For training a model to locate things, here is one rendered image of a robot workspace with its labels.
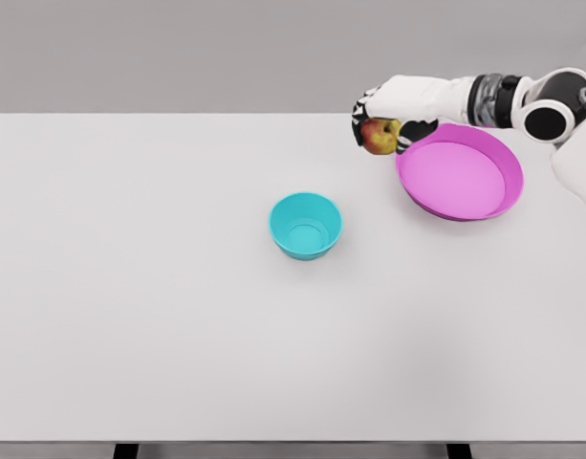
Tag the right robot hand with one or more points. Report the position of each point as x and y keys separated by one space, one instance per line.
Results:
x=402 y=98

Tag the red yellow apple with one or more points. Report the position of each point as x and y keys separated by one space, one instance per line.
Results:
x=380 y=137

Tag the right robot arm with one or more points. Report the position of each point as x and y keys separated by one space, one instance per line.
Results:
x=536 y=102

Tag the pink plate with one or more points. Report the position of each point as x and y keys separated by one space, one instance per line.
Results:
x=460 y=174

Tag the blue bowl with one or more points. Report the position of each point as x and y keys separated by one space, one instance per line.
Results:
x=305 y=227

